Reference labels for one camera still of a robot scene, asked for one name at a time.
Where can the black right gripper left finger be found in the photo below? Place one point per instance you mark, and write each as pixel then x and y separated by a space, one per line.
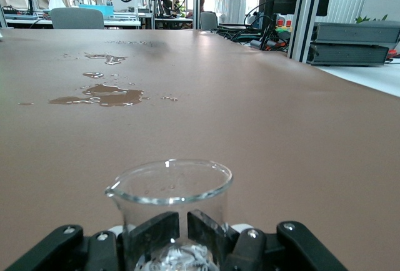
pixel 78 252

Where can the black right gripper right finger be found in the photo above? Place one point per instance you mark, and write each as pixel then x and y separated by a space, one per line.
pixel 281 252

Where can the small clear glass beaker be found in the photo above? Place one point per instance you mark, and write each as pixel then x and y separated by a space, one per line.
pixel 175 186

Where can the blue plastic crate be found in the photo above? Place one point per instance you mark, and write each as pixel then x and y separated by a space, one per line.
pixel 106 10

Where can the long brown liquid puddle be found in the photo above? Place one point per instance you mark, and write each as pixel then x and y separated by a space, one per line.
pixel 109 58

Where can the tiny brown liquid puddle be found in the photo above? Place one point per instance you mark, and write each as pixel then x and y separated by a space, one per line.
pixel 93 74

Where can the large brown liquid puddle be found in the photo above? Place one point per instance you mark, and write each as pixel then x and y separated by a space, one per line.
pixel 109 96

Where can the red emergency stop buttons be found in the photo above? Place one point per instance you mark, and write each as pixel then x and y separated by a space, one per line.
pixel 284 27

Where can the brown table mat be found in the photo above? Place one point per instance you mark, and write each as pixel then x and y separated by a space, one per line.
pixel 250 127

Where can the green leafy plant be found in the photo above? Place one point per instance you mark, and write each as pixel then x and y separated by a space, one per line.
pixel 362 19

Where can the thin aluminium frame post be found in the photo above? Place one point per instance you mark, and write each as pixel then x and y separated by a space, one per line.
pixel 197 2

